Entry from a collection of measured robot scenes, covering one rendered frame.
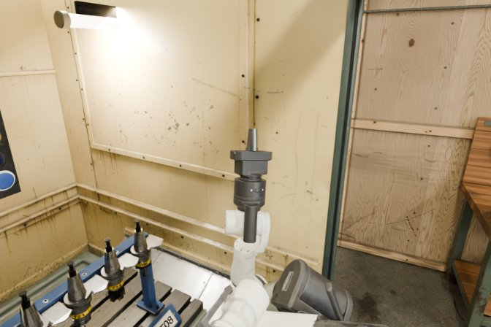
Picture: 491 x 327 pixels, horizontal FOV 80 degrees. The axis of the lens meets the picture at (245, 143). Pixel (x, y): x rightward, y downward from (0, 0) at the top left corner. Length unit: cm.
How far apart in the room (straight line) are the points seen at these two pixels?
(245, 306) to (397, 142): 231
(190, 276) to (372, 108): 190
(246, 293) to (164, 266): 108
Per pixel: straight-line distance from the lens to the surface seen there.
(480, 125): 268
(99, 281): 102
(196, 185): 131
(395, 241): 311
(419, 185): 285
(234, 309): 55
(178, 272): 157
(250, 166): 78
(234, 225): 80
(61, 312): 97
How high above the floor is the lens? 185
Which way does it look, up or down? 18 degrees down
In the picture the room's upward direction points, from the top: straight up
